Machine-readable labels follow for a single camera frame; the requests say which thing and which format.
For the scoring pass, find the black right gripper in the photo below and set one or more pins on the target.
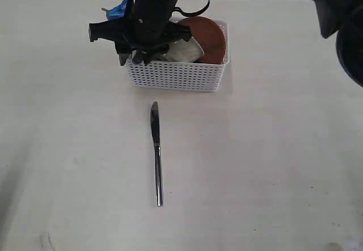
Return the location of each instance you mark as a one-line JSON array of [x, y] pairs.
[[128, 37]]

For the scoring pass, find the blue chips bag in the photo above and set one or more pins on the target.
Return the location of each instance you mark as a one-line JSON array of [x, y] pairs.
[[116, 10]]

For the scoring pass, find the white floral ceramic bowl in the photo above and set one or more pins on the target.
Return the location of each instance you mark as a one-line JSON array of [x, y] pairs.
[[183, 51]]

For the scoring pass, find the silver table knife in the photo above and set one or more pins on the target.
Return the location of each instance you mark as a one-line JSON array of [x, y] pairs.
[[155, 132]]

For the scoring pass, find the brown wooden plate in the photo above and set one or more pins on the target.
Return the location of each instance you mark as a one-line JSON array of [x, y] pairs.
[[210, 37]]

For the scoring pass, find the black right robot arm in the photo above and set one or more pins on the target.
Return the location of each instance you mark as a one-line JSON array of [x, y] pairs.
[[339, 18]]

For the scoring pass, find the white perforated plastic basket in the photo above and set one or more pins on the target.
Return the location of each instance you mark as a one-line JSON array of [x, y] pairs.
[[180, 76]]

